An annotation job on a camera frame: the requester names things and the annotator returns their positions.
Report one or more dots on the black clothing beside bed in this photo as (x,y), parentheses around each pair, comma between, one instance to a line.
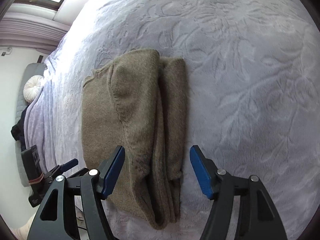
(17,131)

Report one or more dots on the grey padded headboard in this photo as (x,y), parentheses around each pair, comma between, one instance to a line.
(21,105)

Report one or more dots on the round white cushion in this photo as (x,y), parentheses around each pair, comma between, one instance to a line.
(32,88)

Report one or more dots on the lavender embossed bed blanket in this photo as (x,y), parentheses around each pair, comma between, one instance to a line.
(253,87)

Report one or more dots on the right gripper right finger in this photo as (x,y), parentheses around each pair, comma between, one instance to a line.
(205,172)

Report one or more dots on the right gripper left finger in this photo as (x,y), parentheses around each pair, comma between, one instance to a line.
(109,172)

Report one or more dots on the white left sleeve forearm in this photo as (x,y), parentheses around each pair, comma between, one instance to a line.
(22,232)

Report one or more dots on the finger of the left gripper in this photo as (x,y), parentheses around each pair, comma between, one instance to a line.
(79,173)
(67,164)

